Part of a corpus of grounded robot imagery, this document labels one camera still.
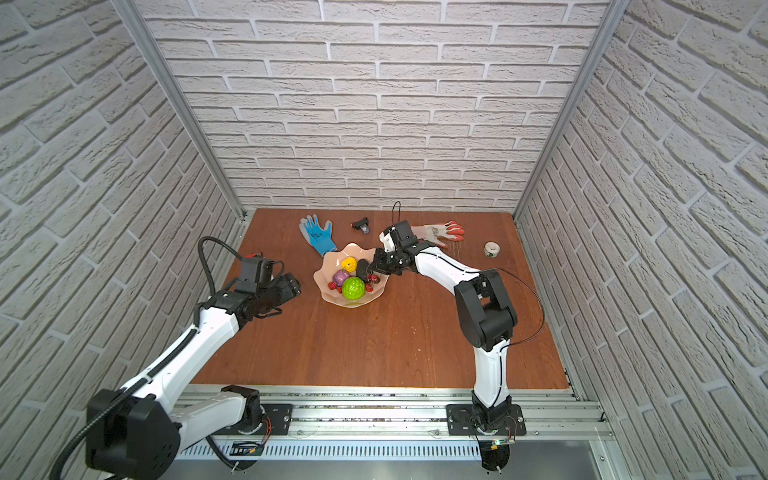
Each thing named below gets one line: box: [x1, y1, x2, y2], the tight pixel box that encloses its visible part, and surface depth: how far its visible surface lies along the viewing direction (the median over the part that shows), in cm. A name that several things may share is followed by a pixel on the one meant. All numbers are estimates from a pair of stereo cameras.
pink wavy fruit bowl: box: [313, 242, 390, 309], surface depth 97 cm
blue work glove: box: [299, 214, 337, 257], surface depth 115 cm
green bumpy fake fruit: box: [342, 276, 365, 301], surface depth 92 cm
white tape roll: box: [484, 241, 501, 258], surface depth 109 cm
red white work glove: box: [411, 220, 465, 248], surface depth 116 cm
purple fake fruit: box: [333, 269, 350, 287], surface depth 97 cm
